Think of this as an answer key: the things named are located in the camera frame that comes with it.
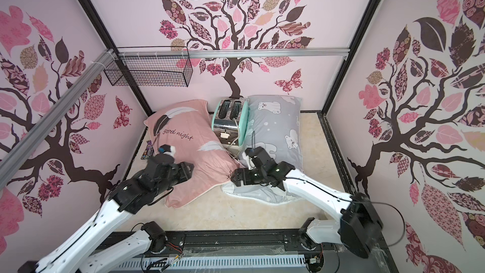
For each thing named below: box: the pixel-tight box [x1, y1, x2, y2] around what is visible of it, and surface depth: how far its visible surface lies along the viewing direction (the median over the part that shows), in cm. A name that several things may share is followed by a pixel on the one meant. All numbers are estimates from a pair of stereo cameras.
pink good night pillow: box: [143, 99, 240, 208], surface depth 87 cm
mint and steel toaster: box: [211, 97, 250, 153], surface depth 96 cm
